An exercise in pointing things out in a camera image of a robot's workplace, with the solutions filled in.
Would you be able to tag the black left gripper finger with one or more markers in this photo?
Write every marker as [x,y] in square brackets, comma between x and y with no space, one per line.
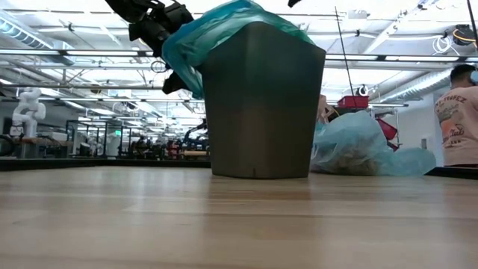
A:
[175,84]

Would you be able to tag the teal green trash bag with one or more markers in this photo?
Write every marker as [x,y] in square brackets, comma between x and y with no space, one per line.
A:
[209,37]

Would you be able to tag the dark brown plastic trash bin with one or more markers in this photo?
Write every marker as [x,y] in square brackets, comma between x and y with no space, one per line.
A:
[261,112]

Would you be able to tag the light blue trash bag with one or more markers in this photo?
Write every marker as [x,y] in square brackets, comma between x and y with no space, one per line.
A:
[354,145]

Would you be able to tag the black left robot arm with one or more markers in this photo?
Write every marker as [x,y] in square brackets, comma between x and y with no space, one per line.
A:
[128,9]

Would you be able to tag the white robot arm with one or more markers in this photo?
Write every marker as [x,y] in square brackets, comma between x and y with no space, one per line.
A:
[28,110]

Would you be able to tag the wood-top table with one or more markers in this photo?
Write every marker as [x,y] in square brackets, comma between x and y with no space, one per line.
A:
[194,153]

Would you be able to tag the red storage bin rack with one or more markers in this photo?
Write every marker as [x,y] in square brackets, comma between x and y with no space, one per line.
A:
[353,101]

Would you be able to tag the wood-top grey workbench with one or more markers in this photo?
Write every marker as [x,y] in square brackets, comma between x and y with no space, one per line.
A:
[45,141]

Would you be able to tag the person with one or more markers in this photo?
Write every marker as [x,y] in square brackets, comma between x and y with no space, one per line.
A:
[459,127]

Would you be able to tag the black aluminium table frame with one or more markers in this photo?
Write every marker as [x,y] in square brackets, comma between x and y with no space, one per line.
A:
[93,163]

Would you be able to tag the grey ceiling air duct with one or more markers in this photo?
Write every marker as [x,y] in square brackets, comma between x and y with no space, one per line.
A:
[22,35]

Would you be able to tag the ribbed white ventilation duct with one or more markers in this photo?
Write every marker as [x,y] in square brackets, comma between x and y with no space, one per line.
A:
[422,86]

